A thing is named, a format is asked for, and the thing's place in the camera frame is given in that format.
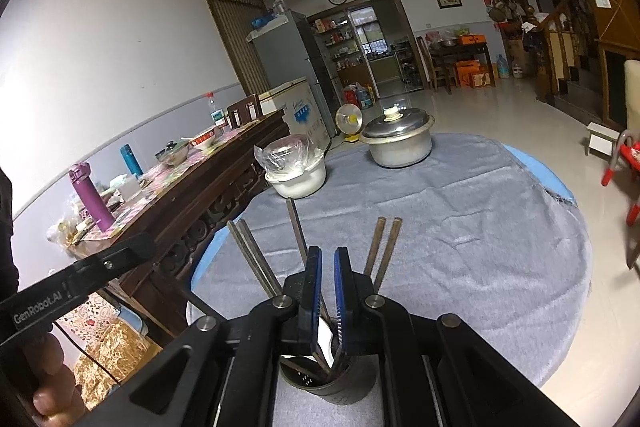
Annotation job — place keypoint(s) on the grey tablecloth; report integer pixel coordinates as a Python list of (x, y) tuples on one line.
[(450, 247)]

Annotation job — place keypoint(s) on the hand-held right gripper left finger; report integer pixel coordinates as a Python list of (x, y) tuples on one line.
[(315, 297)]

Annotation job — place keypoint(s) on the wooden stair railing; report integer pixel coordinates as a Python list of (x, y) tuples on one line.
[(565, 47)]

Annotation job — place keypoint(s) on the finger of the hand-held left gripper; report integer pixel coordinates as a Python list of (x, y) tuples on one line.
[(115, 257)]

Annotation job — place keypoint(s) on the yellow floor fan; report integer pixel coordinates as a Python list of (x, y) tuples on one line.
[(348, 119)]

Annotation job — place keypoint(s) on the dark wooden sideboard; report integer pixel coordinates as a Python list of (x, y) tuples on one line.
[(190, 207)]

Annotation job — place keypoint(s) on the grey refrigerator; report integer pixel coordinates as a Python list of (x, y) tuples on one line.
[(290, 52)]

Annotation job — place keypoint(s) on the red and white bowl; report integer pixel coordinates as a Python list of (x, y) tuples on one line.
[(203, 138)]

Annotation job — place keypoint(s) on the orange cardboard box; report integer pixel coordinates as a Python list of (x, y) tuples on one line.
[(475, 77)]

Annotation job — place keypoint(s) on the teal thermos bottle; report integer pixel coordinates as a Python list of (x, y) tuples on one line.
[(131, 162)]

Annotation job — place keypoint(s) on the wooden chair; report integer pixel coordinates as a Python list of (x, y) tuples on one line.
[(245, 109)]

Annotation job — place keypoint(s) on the blue water jug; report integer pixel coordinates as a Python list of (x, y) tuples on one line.
[(364, 96)]

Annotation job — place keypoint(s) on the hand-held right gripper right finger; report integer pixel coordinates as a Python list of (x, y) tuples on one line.
[(341, 297)]

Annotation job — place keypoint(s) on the clear water jug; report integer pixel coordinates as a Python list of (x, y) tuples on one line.
[(502, 66)]

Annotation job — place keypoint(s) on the person's left hand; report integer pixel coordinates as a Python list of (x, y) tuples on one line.
[(55, 387)]

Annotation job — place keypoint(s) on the green glass-lidded bowl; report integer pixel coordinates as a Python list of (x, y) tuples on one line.
[(172, 152)]

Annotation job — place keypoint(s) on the wooden side table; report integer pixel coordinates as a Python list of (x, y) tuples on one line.
[(460, 57)]

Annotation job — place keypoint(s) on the dark metal chopstick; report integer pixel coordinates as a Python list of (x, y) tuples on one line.
[(296, 227)]

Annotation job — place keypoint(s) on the brown wooden door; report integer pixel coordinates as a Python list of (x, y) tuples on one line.
[(240, 42)]

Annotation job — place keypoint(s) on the white bowl with plastic bag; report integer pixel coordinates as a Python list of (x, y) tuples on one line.
[(295, 177)]

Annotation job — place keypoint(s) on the white step stool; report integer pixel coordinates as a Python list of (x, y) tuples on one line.
[(602, 137)]

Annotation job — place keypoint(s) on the black utensil holder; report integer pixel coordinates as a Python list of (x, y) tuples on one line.
[(345, 387)]

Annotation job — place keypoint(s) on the metal pot with lid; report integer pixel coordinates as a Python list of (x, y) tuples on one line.
[(400, 142)]

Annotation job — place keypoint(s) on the clear bottle with red cap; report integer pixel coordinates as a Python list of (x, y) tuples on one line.
[(215, 111)]

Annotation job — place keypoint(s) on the white chest freezer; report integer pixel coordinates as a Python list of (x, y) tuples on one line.
[(300, 112)]

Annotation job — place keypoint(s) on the purple thermos bottle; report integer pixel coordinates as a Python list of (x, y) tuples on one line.
[(92, 199)]

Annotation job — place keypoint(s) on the red plastic chair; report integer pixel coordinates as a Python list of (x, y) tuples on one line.
[(625, 167)]

